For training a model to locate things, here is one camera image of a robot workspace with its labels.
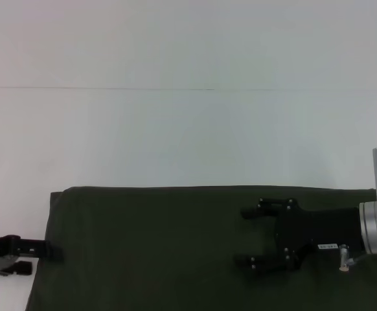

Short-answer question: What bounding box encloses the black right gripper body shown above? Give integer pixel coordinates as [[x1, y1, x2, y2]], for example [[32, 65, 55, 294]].
[[273, 198, 364, 271]]

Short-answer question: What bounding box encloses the dark green shirt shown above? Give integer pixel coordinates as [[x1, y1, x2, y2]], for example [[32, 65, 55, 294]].
[[25, 185, 377, 311]]

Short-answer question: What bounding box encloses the silver cable connector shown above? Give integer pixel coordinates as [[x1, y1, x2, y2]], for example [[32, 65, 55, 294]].
[[337, 243, 352, 271]]

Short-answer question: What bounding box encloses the grey cable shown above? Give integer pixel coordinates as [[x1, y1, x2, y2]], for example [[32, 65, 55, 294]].
[[348, 252, 369, 265]]

